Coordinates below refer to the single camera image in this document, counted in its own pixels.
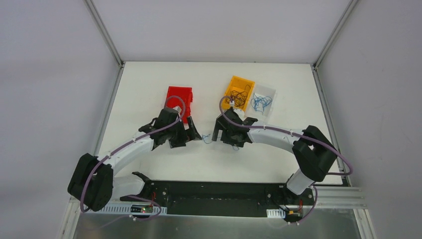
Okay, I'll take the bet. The purple thin cable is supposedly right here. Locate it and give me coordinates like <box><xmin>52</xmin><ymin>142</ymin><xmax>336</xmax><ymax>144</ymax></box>
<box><xmin>228</xmin><ymin>85</ymin><xmax>252</xmax><ymax>109</ymax></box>

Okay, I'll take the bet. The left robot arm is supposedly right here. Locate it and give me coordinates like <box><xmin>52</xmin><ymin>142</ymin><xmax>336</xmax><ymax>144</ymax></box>
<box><xmin>67</xmin><ymin>107</ymin><xmax>202</xmax><ymax>212</ymax></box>

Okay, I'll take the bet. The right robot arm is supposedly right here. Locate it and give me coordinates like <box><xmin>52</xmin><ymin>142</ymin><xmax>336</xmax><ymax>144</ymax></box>
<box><xmin>212</xmin><ymin>109</ymin><xmax>337</xmax><ymax>204</ymax></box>

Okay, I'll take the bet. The yellow plastic bin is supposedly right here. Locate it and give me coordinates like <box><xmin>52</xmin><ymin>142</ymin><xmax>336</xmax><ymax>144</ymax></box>
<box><xmin>224</xmin><ymin>76</ymin><xmax>255</xmax><ymax>112</ymax></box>

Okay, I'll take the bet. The red plastic bin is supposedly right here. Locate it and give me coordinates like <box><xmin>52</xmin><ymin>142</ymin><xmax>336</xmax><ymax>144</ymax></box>
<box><xmin>165</xmin><ymin>86</ymin><xmax>193</xmax><ymax>124</ymax></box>

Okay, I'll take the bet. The white translucent plastic bin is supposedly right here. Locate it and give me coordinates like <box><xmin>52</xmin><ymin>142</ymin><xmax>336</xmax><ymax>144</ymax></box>
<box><xmin>245</xmin><ymin>83</ymin><xmax>277</xmax><ymax>122</ymax></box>

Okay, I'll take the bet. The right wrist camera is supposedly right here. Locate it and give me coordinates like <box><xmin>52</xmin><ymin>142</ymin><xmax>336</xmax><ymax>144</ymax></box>
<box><xmin>229</xmin><ymin>101</ymin><xmax>245</xmax><ymax>120</ymax></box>

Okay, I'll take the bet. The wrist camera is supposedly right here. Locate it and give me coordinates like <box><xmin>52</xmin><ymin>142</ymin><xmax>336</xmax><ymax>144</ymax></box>
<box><xmin>170</xmin><ymin>106</ymin><xmax>184</xmax><ymax>119</ymax></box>
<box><xmin>229</xmin><ymin>101</ymin><xmax>245</xmax><ymax>120</ymax></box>

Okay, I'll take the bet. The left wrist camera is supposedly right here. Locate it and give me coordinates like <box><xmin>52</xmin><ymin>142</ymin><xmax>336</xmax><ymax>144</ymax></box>
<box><xmin>170</xmin><ymin>106</ymin><xmax>184</xmax><ymax>119</ymax></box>

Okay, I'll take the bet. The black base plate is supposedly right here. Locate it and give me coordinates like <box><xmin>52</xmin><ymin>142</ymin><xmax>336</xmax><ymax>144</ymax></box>
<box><xmin>133</xmin><ymin>172</ymin><xmax>314</xmax><ymax>218</ymax></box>

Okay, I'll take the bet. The right white cable duct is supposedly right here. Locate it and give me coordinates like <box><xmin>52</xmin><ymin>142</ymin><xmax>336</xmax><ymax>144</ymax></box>
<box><xmin>266</xmin><ymin>209</ymin><xmax>286</xmax><ymax>219</ymax></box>

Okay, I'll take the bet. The white cable duct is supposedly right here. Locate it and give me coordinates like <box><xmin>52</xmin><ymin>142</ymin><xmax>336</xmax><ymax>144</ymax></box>
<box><xmin>266</xmin><ymin>209</ymin><xmax>286</xmax><ymax>219</ymax></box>
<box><xmin>87</xmin><ymin>203</ymin><xmax>167</xmax><ymax>216</ymax></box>

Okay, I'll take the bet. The left white cable duct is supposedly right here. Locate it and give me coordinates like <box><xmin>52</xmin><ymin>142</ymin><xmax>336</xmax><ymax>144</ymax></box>
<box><xmin>87</xmin><ymin>203</ymin><xmax>167</xmax><ymax>216</ymax></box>

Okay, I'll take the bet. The left aluminium frame post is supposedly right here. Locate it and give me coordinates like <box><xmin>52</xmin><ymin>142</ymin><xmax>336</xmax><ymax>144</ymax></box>
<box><xmin>83</xmin><ymin>0</ymin><xmax>124</xmax><ymax>68</ymax></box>

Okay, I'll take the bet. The aluminium frame post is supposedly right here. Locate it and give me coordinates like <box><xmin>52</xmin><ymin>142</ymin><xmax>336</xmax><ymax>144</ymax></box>
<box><xmin>313</xmin><ymin>0</ymin><xmax>360</xmax><ymax>70</ymax></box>
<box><xmin>83</xmin><ymin>0</ymin><xmax>124</xmax><ymax>68</ymax></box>

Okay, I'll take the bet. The right aluminium frame post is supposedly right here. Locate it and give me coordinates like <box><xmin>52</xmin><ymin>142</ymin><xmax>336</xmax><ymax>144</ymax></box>
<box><xmin>313</xmin><ymin>0</ymin><xmax>360</xmax><ymax>70</ymax></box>

